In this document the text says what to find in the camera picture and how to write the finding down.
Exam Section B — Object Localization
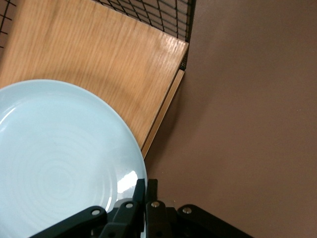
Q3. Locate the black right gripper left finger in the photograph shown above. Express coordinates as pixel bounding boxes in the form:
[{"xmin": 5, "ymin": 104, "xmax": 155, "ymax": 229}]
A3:
[{"xmin": 29, "ymin": 178, "xmax": 147, "ymax": 238}]

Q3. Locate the brown table cover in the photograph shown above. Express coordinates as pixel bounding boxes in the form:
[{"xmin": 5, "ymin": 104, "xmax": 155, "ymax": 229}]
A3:
[{"xmin": 142, "ymin": 0, "xmax": 317, "ymax": 238}]

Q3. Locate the light blue round plate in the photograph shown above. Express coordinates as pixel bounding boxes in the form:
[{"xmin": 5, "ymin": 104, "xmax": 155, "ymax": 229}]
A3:
[{"xmin": 0, "ymin": 79, "xmax": 149, "ymax": 238}]

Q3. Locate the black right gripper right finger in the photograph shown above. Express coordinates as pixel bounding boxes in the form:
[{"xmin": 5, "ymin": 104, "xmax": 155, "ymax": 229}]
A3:
[{"xmin": 146, "ymin": 178, "xmax": 256, "ymax": 238}]

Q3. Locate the black wire shelf wooden top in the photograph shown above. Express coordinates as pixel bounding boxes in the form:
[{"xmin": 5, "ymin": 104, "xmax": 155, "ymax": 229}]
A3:
[{"xmin": 0, "ymin": 0, "xmax": 197, "ymax": 159}]

